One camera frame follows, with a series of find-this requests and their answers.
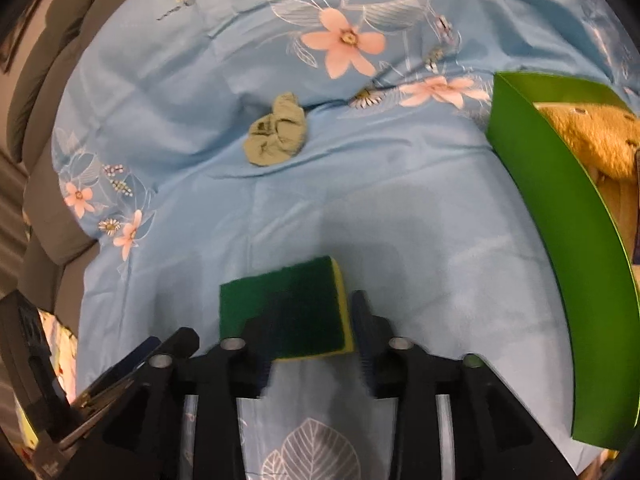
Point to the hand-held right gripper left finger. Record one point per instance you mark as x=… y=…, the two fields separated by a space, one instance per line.
x=250 y=340

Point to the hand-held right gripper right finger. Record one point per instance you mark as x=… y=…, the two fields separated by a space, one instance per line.
x=362 y=330

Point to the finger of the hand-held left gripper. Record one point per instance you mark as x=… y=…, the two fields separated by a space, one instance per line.
x=132 y=357
x=95 y=410

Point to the green yellow sponge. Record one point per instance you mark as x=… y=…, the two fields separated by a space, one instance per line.
x=280 y=295

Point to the green cardboard box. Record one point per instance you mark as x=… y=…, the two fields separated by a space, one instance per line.
x=560 y=210

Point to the beige quilted towel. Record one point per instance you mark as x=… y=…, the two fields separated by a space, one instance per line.
x=590 y=135

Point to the crumpled green sock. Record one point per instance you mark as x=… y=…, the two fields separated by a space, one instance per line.
x=275 y=135

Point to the blue floral bedsheet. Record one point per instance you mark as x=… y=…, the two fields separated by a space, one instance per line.
x=200 y=110

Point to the grey sofa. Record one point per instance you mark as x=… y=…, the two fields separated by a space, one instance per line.
x=50 y=60

